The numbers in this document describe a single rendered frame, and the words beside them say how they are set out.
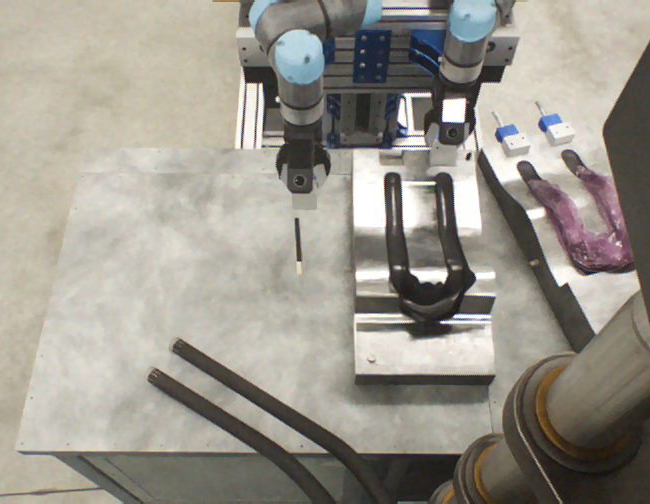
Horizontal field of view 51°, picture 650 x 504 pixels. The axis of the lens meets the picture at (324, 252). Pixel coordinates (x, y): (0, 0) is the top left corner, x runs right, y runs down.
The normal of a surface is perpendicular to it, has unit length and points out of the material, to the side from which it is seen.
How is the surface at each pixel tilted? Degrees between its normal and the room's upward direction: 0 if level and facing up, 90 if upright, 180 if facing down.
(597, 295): 0
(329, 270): 0
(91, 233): 0
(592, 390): 90
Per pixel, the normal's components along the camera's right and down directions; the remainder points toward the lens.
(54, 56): 0.00, -0.50
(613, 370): -0.91, 0.36
